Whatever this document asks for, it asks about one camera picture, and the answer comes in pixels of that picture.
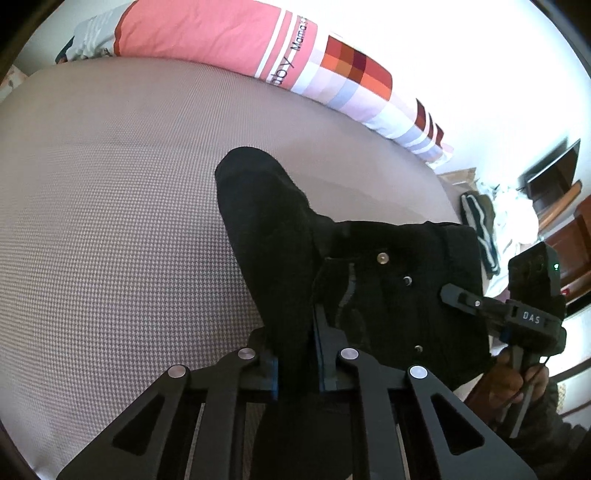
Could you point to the white cloth pile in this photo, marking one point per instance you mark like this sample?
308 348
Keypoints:
512 217

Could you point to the cardboard box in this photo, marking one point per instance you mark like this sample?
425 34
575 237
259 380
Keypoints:
459 177

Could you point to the pink checkered pillow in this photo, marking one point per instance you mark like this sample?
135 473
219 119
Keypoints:
194 37

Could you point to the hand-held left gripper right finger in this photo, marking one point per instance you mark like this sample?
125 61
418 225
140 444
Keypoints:
321 357

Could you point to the person's right hand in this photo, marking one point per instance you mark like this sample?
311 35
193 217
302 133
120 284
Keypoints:
501 383

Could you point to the grey bed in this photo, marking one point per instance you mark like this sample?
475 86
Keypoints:
115 207

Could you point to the black pants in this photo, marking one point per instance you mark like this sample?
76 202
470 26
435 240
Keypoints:
277 254

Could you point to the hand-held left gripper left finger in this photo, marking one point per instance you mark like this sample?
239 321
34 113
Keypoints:
274 369

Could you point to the person's right forearm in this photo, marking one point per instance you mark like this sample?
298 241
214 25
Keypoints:
554 434

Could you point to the dark striped garment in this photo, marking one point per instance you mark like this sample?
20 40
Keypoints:
475 212

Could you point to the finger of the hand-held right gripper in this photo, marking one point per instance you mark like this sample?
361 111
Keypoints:
461 299

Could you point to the brown wooden cabinet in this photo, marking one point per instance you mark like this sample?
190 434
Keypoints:
572 240

